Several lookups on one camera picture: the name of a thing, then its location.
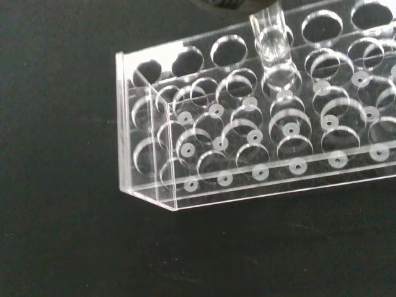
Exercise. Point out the clear acrylic test tube rack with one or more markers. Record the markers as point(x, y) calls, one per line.
point(247, 130)

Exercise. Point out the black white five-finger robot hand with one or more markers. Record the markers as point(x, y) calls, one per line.
point(219, 3)

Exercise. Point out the black bench cloth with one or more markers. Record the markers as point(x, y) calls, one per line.
point(92, 247)

